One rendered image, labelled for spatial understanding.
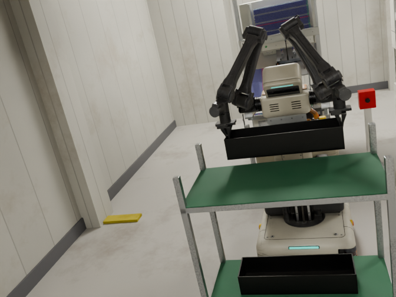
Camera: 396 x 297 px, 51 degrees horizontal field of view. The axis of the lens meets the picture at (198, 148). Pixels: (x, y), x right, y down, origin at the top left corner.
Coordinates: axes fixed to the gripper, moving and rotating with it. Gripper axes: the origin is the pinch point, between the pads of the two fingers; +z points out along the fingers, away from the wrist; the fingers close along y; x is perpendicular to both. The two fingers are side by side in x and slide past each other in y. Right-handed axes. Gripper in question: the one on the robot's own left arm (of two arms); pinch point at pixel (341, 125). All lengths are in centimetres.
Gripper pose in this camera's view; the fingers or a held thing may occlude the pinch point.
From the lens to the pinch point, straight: 211.8
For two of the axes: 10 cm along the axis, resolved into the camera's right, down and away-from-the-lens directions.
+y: 9.4, -1.1, -3.1
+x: 2.6, -3.4, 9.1
